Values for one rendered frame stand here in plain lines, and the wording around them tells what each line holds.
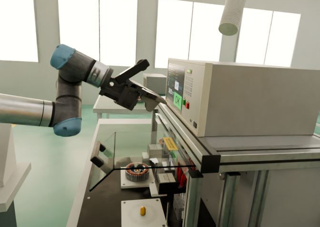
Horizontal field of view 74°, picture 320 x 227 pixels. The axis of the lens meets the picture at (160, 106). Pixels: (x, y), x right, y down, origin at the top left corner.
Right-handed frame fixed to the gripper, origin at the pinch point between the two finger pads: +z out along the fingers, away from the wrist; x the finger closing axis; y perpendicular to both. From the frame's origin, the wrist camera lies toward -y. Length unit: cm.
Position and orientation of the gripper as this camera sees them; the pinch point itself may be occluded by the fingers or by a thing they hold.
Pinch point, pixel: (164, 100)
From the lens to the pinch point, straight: 69.9
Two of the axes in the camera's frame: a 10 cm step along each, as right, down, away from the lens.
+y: -4.7, 8.7, 1.4
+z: 8.6, 4.2, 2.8
